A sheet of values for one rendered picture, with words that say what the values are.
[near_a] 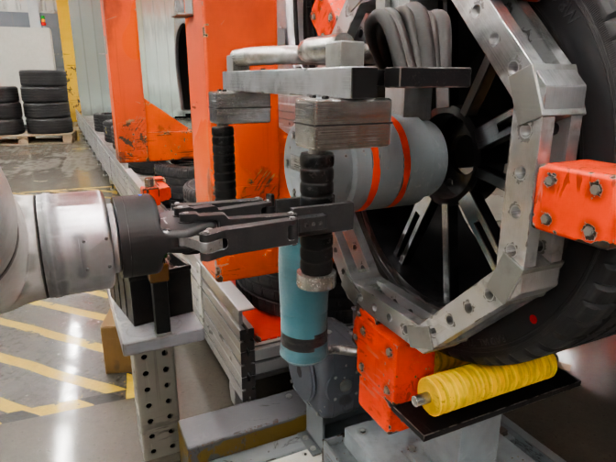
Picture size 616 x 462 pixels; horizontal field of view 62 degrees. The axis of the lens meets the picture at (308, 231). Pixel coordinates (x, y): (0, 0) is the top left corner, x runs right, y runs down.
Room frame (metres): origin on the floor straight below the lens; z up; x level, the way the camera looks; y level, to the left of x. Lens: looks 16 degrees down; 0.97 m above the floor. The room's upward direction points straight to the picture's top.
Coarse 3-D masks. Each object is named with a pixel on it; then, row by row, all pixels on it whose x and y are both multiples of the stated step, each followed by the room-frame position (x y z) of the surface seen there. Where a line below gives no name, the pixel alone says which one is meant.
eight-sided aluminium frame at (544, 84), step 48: (480, 0) 0.63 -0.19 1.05; (528, 48) 0.57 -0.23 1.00; (528, 96) 0.55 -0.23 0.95; (576, 96) 0.55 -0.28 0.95; (528, 144) 0.55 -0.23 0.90; (576, 144) 0.56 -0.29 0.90; (528, 192) 0.54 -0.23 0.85; (336, 240) 0.92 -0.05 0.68; (528, 240) 0.53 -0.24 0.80; (384, 288) 0.85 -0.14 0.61; (480, 288) 0.59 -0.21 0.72; (528, 288) 0.54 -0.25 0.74; (432, 336) 0.66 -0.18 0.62
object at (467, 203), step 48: (480, 48) 1.05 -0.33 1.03; (384, 96) 1.03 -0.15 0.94; (432, 96) 1.08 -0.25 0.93; (480, 96) 0.77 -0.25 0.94; (480, 144) 0.75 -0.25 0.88; (480, 192) 0.77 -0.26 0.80; (384, 240) 0.96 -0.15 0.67; (432, 240) 0.99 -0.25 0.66; (480, 240) 0.73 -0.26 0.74; (432, 288) 0.84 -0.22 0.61
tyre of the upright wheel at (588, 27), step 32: (544, 0) 0.65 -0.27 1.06; (576, 0) 0.61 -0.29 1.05; (608, 0) 0.58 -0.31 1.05; (576, 32) 0.61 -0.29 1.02; (608, 32) 0.57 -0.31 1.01; (576, 64) 0.60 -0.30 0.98; (608, 64) 0.57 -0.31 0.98; (608, 96) 0.56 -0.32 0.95; (608, 128) 0.56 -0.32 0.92; (608, 160) 0.55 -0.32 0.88; (576, 256) 0.57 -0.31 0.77; (608, 256) 0.54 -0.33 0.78; (576, 288) 0.56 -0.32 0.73; (608, 288) 0.54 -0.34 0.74; (512, 320) 0.64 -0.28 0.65; (544, 320) 0.60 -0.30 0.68; (576, 320) 0.57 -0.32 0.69; (608, 320) 0.58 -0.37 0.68; (448, 352) 0.75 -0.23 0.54; (480, 352) 0.69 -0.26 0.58; (512, 352) 0.63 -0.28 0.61; (544, 352) 0.60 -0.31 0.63
